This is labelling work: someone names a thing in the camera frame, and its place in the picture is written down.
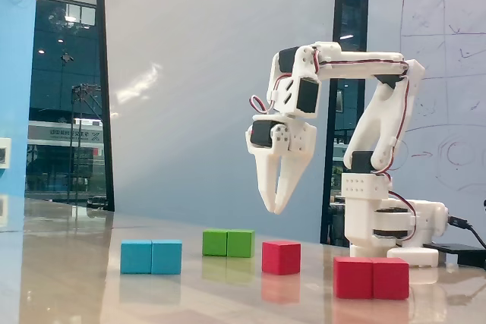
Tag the whiteboard with drawings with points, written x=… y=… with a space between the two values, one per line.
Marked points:
x=455 y=16

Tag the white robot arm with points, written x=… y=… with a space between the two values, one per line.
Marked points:
x=379 y=123

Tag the long blue block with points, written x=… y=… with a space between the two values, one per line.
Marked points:
x=152 y=257

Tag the black window frame post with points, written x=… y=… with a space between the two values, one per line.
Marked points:
x=106 y=111
x=336 y=16

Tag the small red cube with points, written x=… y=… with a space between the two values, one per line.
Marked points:
x=281 y=257

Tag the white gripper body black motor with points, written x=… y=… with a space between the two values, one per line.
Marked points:
x=294 y=141

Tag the white wall socket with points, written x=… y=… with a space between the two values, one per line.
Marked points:
x=4 y=153

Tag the black power adapter box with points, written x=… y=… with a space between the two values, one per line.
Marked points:
x=471 y=255

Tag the long green block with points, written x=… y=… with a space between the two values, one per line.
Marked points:
x=228 y=243

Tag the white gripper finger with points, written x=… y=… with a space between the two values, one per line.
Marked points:
x=267 y=180
x=300 y=149

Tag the long red block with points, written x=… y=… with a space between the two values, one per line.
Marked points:
x=370 y=278

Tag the white sign banner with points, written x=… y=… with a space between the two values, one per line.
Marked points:
x=41 y=132

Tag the metal scaffold tower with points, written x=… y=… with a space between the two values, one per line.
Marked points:
x=81 y=90

